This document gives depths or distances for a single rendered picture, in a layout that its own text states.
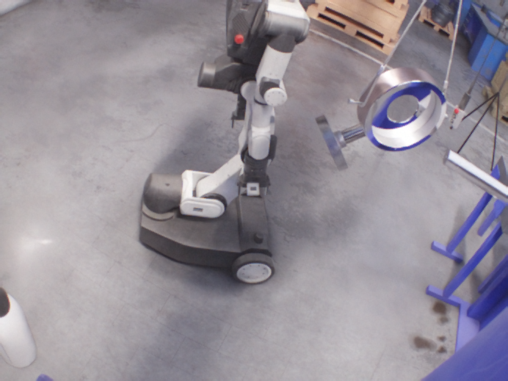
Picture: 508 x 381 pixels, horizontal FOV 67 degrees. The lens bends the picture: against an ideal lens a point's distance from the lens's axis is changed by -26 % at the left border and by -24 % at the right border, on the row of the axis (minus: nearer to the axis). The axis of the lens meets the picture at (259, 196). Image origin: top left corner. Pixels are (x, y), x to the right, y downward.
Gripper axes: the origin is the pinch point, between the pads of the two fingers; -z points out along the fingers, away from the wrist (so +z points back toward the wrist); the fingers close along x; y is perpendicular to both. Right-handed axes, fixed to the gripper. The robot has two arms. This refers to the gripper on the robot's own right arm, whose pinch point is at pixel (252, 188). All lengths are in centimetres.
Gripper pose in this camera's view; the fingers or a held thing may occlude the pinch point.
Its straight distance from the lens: 201.8
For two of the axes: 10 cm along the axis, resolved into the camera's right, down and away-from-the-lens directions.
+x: 9.9, -0.1, 1.3
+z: 0.9, -7.0, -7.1
